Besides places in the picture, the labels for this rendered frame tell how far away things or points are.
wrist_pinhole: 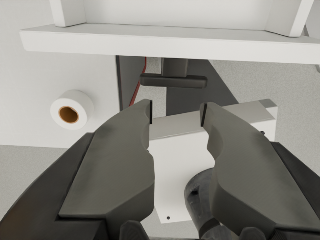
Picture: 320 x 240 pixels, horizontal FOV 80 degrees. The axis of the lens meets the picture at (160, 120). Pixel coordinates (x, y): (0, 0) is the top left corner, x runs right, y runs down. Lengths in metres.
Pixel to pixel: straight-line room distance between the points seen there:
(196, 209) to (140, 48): 0.30
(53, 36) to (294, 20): 0.23
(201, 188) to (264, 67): 1.00
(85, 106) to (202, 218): 0.29
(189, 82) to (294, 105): 1.29
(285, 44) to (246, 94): 1.10
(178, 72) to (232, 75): 1.03
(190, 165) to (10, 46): 0.39
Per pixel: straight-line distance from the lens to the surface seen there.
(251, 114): 0.38
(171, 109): 0.56
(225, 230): 0.34
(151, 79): 0.21
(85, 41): 0.20
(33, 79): 0.45
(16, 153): 1.89
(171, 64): 0.21
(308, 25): 1.28
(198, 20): 0.28
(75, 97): 0.39
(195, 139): 0.34
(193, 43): 0.19
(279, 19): 0.27
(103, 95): 0.40
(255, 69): 1.26
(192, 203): 0.40
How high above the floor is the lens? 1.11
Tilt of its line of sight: 59 degrees down
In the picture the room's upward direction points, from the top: 176 degrees counter-clockwise
